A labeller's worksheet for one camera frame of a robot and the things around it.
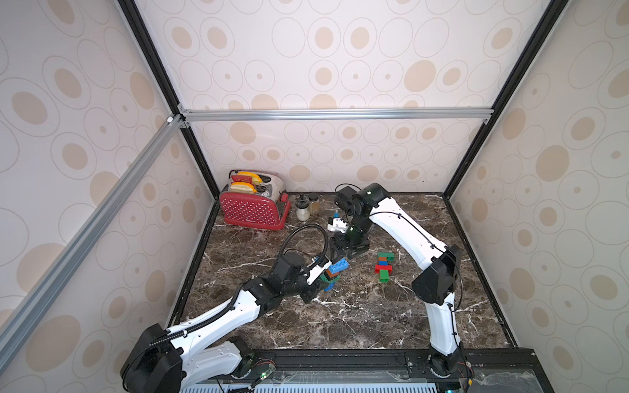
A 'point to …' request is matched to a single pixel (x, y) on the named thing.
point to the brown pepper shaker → (314, 208)
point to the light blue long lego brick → (339, 265)
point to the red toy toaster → (268, 208)
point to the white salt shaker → (303, 214)
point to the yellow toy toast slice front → (242, 187)
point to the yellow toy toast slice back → (255, 178)
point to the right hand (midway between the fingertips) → (338, 264)
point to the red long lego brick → (378, 268)
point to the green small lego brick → (384, 276)
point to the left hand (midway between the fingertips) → (328, 281)
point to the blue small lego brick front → (330, 286)
